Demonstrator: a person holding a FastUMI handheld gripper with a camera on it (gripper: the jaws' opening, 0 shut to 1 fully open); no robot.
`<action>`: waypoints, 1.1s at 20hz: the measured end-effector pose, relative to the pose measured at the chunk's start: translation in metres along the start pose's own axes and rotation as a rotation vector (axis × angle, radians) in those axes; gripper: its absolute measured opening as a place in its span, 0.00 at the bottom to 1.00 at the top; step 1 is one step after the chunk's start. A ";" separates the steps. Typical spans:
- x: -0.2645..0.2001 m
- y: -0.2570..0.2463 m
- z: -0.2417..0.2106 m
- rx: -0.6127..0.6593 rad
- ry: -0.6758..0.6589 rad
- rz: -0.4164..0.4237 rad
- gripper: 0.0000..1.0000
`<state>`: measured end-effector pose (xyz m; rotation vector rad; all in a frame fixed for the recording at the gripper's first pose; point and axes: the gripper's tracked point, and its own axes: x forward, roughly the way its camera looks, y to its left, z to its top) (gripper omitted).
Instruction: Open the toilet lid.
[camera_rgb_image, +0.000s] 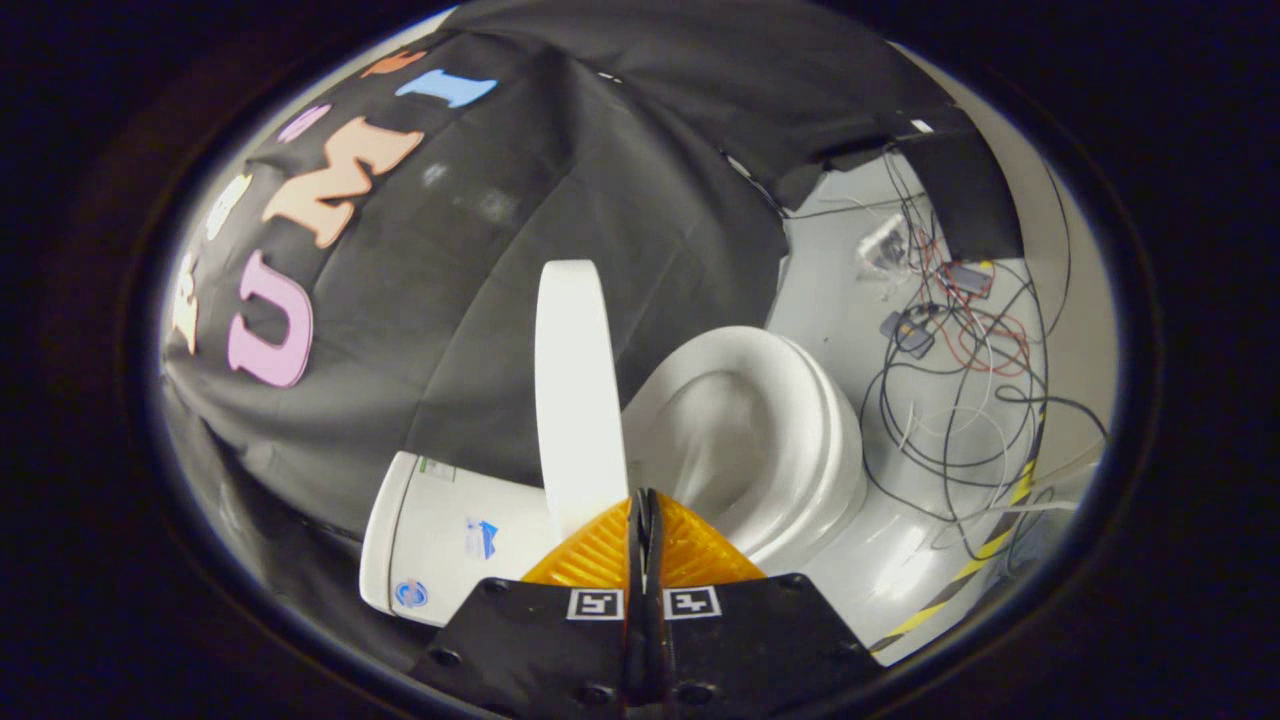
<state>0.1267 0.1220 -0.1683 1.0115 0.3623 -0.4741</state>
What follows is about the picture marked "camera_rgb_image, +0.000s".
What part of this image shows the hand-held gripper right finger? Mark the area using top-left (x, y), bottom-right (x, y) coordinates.
top-left (648, 488), bottom-right (886, 720)

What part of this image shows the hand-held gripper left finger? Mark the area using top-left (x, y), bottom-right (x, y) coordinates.
top-left (410, 488), bottom-right (651, 720)

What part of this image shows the white toilet lid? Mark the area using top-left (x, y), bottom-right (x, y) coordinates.
top-left (534, 259), bottom-right (630, 542)

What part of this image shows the white toilet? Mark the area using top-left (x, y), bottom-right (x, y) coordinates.
top-left (358, 325), bottom-right (869, 629)

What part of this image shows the white toilet seat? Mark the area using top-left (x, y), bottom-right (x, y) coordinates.
top-left (622, 325), bottom-right (867, 563)

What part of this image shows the yellow black hazard tape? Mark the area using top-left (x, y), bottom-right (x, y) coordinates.
top-left (868, 400), bottom-right (1049, 653)

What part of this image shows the grey power adapter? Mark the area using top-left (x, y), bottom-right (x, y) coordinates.
top-left (880, 308), bottom-right (938, 359)

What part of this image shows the clear plastic bag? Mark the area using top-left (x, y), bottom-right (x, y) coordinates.
top-left (855, 213), bottom-right (913, 281)

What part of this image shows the small grey electronics box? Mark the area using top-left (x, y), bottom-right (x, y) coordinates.
top-left (945, 260), bottom-right (996, 299)

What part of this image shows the black backdrop cloth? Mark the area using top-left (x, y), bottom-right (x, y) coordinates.
top-left (160, 0), bottom-right (1026, 673)

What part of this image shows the tangle of floor cables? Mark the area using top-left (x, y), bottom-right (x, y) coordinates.
top-left (795, 145), bottom-right (1111, 586)

